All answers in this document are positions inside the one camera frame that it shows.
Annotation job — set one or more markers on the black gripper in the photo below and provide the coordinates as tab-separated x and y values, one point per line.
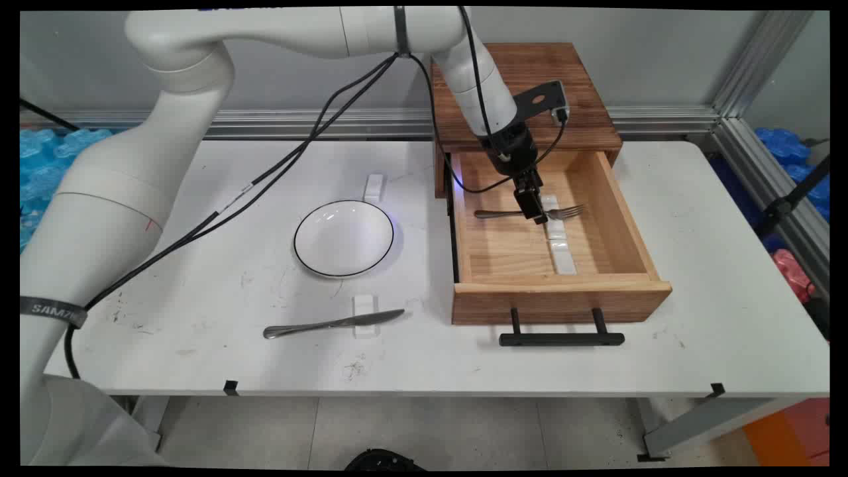
513	149

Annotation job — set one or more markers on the silver table knife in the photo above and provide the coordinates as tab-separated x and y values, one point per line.
318	325

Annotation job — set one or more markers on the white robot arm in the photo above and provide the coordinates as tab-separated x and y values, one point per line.
99	199

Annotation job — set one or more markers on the silver metal fork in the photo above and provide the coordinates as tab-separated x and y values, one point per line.
497	214

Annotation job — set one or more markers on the white ceramic cutlery rest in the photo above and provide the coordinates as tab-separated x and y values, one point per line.
374	187
555	230
564	260
364	302

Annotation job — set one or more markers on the dark wooden cabinet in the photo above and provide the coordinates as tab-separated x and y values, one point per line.
570	93

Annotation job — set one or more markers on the light wooden drawer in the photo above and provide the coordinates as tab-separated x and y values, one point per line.
563	301

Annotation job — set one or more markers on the white plate with black rim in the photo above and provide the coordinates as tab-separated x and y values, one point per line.
344	238

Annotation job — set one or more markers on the black tripod stand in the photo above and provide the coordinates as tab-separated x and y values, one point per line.
782	207

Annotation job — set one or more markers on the blue plastic bags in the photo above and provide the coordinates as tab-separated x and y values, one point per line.
46	159
782	146

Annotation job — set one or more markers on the black table edge clip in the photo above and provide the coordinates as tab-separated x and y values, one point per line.
717	390
230	388

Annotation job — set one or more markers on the pink plastic bag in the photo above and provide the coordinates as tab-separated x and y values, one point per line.
792	271

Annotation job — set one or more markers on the grey metal table leg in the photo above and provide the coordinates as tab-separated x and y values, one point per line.
149	417
709	421

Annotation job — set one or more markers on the black round floor object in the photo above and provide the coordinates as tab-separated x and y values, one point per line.
384	460

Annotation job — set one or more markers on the orange box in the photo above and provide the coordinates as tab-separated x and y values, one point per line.
788	434

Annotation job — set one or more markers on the thin black rod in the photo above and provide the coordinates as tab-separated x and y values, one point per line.
50	114

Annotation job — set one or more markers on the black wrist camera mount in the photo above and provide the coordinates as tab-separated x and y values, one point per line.
540	99

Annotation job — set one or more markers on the horizontal aluminium frame rail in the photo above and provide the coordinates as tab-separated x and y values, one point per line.
662	122

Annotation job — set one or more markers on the side aluminium frame rail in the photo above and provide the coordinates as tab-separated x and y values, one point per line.
762	179

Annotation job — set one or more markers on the upright aluminium frame post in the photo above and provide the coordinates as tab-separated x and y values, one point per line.
762	63

